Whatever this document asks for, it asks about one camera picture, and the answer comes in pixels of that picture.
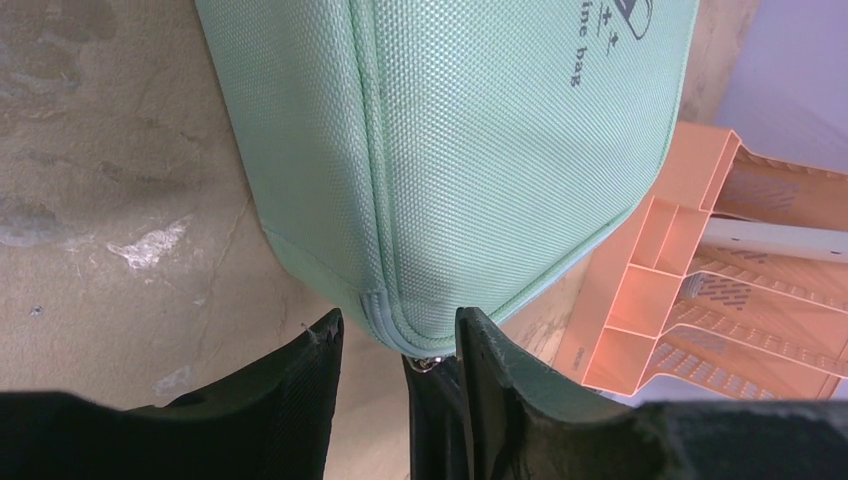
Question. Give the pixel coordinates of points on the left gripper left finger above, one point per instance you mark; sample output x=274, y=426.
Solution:
x=271, y=419

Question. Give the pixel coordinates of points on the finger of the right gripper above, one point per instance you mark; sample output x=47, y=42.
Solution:
x=436, y=420

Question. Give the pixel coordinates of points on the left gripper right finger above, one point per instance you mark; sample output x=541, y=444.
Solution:
x=524, y=420

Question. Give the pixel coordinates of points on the mint green storage case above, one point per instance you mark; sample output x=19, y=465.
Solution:
x=409, y=158

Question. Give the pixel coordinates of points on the peach plastic organizer basket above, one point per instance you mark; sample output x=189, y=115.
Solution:
x=742, y=324

